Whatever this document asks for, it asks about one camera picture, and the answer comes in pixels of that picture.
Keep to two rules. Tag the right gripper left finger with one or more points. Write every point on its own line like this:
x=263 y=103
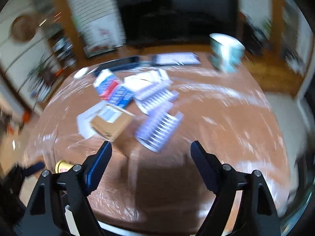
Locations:
x=45 y=212

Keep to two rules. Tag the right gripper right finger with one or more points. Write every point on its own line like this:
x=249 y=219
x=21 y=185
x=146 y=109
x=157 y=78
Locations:
x=257 y=214

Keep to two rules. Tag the yellow paper cup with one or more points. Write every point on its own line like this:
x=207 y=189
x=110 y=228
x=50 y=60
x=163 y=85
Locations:
x=62 y=166

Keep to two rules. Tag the brown cardboard box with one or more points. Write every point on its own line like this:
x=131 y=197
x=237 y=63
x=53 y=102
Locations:
x=111 y=121

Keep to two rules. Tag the white plastic box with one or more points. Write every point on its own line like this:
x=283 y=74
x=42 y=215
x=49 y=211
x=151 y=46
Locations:
x=83 y=120

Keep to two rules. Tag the white slotted plastic tray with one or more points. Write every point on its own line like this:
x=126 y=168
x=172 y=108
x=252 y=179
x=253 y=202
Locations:
x=157 y=129

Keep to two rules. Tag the blue red medicine box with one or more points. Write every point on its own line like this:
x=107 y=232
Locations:
x=112 y=90

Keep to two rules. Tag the clear plastic table cover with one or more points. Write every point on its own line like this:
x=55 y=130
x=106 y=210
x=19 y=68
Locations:
x=151 y=181

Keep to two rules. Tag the white earbuds case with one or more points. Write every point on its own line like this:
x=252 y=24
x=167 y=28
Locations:
x=80 y=73

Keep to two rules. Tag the teal ceramic mug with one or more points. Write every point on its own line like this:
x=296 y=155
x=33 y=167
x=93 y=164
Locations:
x=226 y=52

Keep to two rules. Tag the smartphone with lit screen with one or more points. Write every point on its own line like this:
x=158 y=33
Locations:
x=177 y=58

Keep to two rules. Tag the black television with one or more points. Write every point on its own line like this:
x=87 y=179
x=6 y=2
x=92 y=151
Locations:
x=156 y=22

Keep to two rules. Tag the round wall picture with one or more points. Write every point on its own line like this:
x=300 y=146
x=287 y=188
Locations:
x=24 y=28

